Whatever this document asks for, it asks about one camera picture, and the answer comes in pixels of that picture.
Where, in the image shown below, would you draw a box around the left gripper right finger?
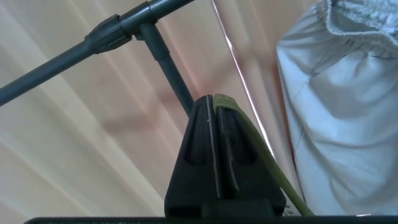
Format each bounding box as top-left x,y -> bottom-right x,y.
213,104 -> 287,218

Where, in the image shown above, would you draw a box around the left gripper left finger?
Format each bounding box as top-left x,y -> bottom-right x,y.
164,94 -> 221,218

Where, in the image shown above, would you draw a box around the green printed shirt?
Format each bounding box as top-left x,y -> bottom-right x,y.
213,93 -> 315,217

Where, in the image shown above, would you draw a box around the pale grey shorts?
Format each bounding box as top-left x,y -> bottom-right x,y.
275,0 -> 398,216

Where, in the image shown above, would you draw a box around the black clothes rack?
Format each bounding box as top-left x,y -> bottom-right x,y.
0,0 -> 197,118

